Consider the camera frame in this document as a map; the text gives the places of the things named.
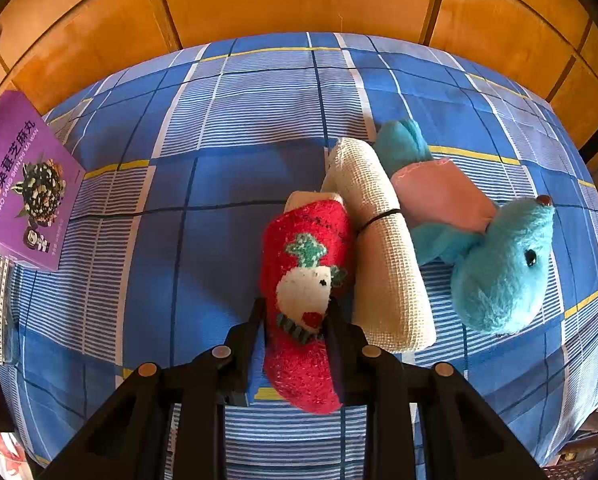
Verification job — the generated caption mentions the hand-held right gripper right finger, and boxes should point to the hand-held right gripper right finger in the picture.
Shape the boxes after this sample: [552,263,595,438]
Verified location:
[325,297,547,480]

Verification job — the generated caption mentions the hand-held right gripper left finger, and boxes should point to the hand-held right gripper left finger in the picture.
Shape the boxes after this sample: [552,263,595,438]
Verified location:
[49,297,267,480]

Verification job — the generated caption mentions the red reindeer sock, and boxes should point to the red reindeer sock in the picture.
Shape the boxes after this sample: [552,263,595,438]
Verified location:
[260,199,356,415]

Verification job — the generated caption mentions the rolled cream cloth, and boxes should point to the rolled cream cloth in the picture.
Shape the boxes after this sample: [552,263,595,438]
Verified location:
[285,137,436,352]

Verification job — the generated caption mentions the blue plush toy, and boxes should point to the blue plush toy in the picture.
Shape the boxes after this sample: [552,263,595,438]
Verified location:
[374,119,556,336]

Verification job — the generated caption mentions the blue plaid bed sheet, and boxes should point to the blue plaid bed sheet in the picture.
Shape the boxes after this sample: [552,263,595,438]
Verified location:
[0,32,598,480]

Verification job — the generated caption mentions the red patterned cloth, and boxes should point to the red patterned cloth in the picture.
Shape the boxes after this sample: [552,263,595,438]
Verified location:
[0,431,32,480]

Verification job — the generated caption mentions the purple box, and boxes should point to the purple box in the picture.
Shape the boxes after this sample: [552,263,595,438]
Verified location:
[0,90,86,272]

